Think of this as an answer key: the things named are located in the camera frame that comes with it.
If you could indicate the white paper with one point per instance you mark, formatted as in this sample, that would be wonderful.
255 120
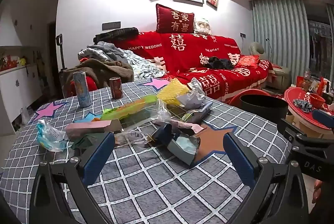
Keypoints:
191 97

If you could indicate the small red patterned cushion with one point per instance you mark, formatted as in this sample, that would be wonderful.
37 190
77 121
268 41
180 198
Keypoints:
248 61

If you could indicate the white plastic bottle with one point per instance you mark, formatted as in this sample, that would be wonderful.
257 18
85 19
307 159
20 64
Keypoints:
24 115

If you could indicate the grey checked star tablecloth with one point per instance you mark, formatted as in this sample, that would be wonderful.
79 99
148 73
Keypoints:
146 182

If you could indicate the blue grey knotted cloth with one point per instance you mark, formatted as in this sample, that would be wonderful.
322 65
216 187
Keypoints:
302 105

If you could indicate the round red table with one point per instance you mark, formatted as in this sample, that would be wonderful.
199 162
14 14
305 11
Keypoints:
297 97

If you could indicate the red covered sofa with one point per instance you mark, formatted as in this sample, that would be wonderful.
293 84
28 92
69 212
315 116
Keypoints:
182 62

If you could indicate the yellow foam fruit net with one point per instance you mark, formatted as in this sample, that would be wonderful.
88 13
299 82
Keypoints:
172 92

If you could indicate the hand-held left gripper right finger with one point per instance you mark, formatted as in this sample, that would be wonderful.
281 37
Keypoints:
238 158

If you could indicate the dark green paper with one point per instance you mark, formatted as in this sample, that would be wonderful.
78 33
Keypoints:
83 143

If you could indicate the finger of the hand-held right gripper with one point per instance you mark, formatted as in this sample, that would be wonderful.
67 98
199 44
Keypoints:
322 117
287 130

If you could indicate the pink paper wrapper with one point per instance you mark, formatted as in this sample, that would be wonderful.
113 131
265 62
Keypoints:
182 126

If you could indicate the person's right hand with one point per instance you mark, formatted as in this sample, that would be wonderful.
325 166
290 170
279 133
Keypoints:
317 188

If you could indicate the floor lamp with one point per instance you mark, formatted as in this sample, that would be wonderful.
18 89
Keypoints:
270 48

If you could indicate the grey blanket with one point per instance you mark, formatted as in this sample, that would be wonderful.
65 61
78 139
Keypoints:
101 50

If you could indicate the small red box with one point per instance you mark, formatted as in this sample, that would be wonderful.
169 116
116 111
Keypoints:
300 82

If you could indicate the glass jar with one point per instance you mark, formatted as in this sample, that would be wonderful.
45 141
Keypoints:
307 80

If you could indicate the short red drink can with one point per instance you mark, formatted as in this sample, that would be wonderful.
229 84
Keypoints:
116 88

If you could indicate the brown fleece coat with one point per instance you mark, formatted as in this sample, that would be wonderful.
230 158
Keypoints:
99 70

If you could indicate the clear plastic bag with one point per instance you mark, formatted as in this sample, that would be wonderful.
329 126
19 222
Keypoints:
156 114

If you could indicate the red plastic chair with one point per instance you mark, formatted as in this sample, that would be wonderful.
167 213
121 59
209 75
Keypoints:
234 98
91 84

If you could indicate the dark blue box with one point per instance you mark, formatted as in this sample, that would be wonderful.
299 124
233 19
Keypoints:
164 135

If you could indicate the hanging dark clothes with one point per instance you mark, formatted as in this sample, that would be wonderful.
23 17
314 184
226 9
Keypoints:
317 49

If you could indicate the pink cardboard box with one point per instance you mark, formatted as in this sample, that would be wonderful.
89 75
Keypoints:
86 128

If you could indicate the red bowl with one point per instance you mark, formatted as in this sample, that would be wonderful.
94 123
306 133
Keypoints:
317 102

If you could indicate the tall blue drink can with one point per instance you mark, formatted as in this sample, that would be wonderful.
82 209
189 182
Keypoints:
81 91

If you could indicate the large red printed cushion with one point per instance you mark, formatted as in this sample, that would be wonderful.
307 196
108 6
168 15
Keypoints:
174 18

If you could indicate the black trash bin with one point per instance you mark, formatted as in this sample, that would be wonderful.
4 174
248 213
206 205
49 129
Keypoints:
261 112

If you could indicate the white cabinet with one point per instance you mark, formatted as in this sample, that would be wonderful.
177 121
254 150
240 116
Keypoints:
15 93

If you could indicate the yellow toy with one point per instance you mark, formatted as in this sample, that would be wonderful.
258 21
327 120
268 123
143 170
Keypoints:
23 61

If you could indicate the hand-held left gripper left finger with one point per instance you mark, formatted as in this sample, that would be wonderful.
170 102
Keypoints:
99 156

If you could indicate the green white snack packet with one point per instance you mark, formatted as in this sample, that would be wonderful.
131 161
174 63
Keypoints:
195 113

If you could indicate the blue white plastic wrapper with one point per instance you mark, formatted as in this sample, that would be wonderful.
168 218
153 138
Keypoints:
51 135

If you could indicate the small red photo frame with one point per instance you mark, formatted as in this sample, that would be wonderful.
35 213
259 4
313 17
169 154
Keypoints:
212 0

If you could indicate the pale green curtain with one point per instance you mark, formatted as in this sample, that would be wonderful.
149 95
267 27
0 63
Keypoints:
330 20
281 31

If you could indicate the light blue carton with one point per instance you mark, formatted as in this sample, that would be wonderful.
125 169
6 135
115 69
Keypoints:
182 148

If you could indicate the black folded blanket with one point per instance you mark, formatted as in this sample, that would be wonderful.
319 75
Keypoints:
117 34

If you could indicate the black wall panel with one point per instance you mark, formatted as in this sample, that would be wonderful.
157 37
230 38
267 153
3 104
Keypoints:
111 25

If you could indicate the beige leather armchair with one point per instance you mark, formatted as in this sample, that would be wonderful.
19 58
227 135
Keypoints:
280 74

